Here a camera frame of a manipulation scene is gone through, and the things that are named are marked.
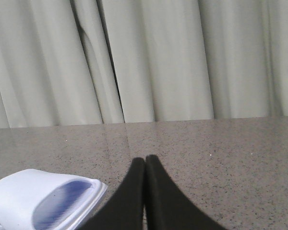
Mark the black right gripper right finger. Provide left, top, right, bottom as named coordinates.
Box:
left=144, top=155, right=225, bottom=230

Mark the light blue slipper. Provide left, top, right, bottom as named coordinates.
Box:
left=0, top=169, right=108, bottom=230

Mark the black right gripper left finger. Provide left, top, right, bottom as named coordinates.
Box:
left=80, top=158, right=145, bottom=230

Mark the pale green curtain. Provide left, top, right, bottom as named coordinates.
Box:
left=0, top=0, right=288, bottom=128

